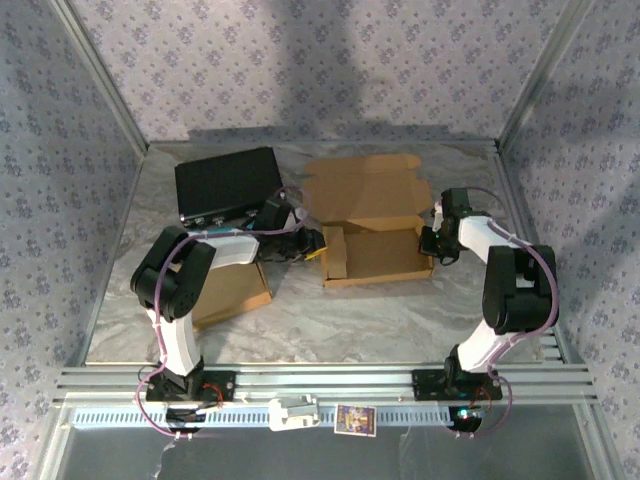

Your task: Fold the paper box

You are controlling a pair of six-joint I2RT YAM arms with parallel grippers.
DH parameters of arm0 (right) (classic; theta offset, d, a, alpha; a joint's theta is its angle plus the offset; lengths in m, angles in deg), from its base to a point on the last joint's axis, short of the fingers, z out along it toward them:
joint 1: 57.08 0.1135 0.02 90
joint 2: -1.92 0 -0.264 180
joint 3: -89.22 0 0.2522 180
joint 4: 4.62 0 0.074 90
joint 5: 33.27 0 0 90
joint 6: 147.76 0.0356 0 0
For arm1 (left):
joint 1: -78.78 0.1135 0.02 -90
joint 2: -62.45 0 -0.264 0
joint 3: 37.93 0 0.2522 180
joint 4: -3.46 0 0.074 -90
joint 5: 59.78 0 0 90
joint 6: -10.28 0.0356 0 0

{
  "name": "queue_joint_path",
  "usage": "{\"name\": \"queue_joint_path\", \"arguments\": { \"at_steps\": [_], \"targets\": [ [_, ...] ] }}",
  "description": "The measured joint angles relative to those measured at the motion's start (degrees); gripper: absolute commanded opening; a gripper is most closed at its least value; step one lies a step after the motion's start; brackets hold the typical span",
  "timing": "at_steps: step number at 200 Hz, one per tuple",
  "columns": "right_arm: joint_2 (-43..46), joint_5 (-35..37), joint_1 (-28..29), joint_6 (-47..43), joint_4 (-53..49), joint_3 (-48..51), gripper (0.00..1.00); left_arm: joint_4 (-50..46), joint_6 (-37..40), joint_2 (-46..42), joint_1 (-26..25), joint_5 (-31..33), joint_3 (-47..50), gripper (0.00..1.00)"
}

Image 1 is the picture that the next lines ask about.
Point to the colourful picture card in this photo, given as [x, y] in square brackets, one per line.
[355, 420]

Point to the brown cardboard mailer box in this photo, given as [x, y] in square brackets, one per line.
[370, 190]
[235, 295]

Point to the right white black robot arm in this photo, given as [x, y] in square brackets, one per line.
[520, 295]

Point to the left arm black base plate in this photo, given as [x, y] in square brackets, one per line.
[222, 385]

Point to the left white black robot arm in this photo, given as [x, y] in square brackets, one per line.
[172, 280]

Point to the white plastic bracket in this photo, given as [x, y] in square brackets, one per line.
[285, 417]

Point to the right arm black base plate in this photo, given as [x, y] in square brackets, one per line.
[425, 385]

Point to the aluminium frame post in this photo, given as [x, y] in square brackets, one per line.
[541, 75]
[101, 75]

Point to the thin aluminium table rail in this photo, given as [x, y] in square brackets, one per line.
[170, 144]

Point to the aluminium side rail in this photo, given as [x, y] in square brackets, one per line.
[522, 200]
[129, 200]

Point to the black controller board with lights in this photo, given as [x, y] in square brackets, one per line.
[465, 420]

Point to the black hard case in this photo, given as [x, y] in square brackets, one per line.
[225, 182]

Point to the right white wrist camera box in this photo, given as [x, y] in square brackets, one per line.
[438, 215]

